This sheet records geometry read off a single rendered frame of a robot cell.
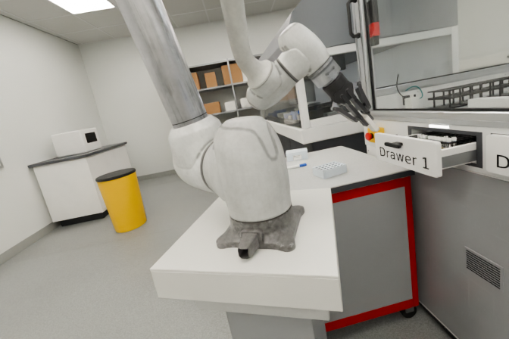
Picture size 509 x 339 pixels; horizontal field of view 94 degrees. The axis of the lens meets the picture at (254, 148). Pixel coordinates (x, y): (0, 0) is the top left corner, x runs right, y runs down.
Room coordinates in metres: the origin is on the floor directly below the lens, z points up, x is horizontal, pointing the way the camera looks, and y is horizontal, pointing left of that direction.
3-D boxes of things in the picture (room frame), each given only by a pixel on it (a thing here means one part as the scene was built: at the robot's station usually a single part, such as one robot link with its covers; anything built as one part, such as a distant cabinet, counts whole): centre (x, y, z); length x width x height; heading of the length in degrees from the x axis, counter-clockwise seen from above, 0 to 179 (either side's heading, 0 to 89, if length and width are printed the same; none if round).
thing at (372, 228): (1.20, -0.31, 0.38); 0.62 x 0.58 x 0.76; 5
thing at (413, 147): (0.81, -0.52, 0.87); 0.29 x 0.02 x 0.11; 5
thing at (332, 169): (1.04, -0.32, 0.78); 0.12 x 0.08 x 0.04; 107
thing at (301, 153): (1.41, -0.25, 0.79); 0.13 x 0.09 x 0.05; 79
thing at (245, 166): (0.55, 0.02, 1.00); 0.18 x 0.16 x 0.22; 41
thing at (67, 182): (3.57, 2.49, 0.61); 1.15 x 0.72 x 1.22; 2
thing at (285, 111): (2.56, -0.83, 1.13); 1.78 x 1.14 x 0.45; 5
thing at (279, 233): (0.53, 0.02, 0.86); 0.22 x 0.18 x 0.06; 159
